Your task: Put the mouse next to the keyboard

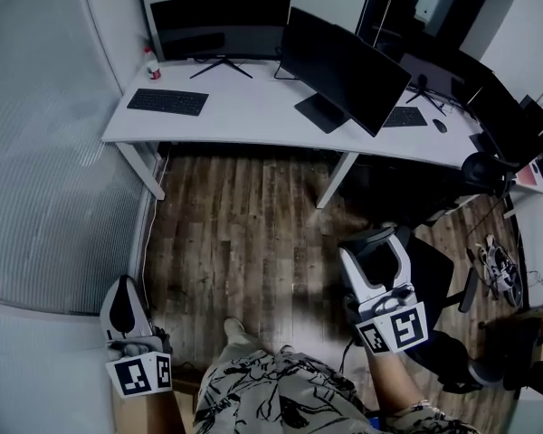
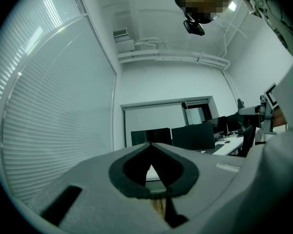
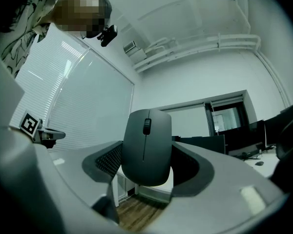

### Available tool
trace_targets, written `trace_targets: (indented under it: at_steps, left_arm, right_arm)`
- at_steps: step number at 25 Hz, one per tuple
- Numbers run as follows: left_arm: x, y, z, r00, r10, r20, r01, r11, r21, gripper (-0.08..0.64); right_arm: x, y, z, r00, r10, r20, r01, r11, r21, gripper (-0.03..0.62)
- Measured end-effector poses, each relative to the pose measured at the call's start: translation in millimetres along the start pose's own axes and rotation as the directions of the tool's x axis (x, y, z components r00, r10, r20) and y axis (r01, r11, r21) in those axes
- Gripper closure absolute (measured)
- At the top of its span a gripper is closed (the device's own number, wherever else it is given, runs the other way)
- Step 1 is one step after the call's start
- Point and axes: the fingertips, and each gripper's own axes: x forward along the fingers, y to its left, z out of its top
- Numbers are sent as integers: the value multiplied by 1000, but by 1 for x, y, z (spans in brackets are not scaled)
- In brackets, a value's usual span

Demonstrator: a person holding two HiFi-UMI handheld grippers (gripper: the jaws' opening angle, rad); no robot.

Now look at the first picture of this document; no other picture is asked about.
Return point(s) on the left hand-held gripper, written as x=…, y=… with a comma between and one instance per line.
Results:
x=138, y=373

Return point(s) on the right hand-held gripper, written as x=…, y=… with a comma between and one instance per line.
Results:
x=402, y=326

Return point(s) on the black keyboard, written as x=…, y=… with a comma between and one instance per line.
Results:
x=405, y=116
x=167, y=102

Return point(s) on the person's right forearm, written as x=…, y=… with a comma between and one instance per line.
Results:
x=393, y=378

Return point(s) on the person's left forearm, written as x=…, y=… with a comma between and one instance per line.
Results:
x=163, y=414

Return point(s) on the white desk leg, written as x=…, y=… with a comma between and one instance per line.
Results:
x=142, y=172
x=337, y=179

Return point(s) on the person's left shoe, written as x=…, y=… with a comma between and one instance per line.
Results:
x=234, y=327

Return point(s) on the person's shoe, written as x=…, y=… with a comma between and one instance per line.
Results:
x=234, y=327
x=288, y=350

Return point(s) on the beige trousers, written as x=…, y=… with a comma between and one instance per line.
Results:
x=237, y=346

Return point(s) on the person's right shoe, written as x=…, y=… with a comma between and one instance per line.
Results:
x=288, y=350

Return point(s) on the patterned grey shirt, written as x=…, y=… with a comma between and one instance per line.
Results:
x=276, y=396

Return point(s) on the pink box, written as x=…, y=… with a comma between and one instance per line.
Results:
x=527, y=176

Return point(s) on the large black monitor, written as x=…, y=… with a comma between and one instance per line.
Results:
x=344, y=70

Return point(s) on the clear bottle with red cap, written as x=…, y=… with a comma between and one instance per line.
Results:
x=153, y=66

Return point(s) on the dark window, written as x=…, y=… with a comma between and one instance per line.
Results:
x=434, y=2

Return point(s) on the curved black monitor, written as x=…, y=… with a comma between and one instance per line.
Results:
x=217, y=21

